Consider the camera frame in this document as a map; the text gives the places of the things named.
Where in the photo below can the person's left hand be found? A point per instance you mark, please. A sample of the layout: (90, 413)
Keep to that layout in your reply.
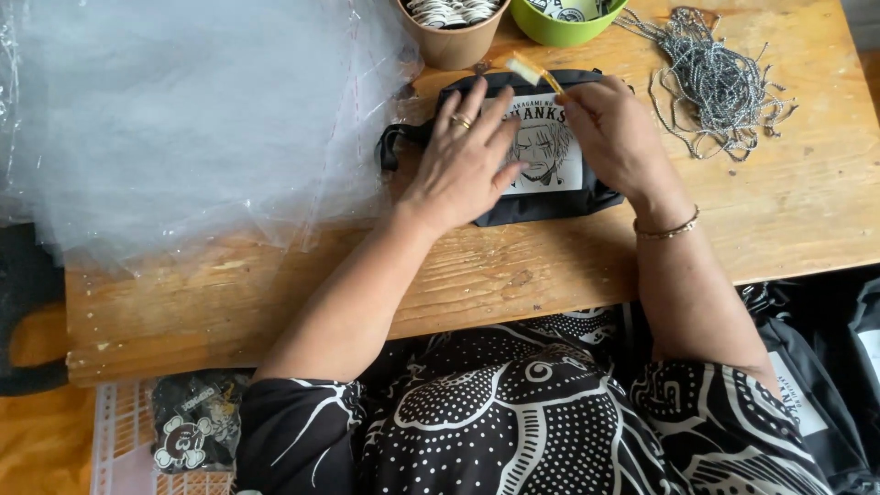
(457, 172)

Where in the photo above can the person's right hand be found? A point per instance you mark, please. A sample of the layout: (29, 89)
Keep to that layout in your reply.
(619, 144)

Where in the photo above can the black pouch with printed panel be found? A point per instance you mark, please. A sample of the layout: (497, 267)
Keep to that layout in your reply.
(550, 199)

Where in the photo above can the small yellow plastic strip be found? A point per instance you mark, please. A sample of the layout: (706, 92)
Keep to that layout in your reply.
(528, 71)

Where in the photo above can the brown paper cup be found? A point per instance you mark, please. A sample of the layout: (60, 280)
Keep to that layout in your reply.
(454, 48)

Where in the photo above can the green plastic bowl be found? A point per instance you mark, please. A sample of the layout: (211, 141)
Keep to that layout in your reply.
(564, 33)

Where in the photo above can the white badges heap in bowl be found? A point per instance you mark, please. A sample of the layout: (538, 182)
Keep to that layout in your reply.
(570, 8)

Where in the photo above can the white badges heap in cup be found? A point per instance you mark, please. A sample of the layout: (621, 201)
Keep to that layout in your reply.
(450, 10)

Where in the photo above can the black white patterned dress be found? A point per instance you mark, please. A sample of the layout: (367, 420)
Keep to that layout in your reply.
(495, 419)

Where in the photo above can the pile of clear plastic bags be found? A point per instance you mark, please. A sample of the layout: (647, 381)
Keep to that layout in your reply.
(172, 117)

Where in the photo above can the heap of black printed pouches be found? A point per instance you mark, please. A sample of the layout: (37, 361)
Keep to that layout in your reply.
(825, 385)

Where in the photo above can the white plastic crate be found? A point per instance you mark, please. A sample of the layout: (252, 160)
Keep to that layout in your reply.
(120, 440)

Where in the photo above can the black fabric bag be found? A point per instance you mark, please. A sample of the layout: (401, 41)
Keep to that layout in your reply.
(27, 275)

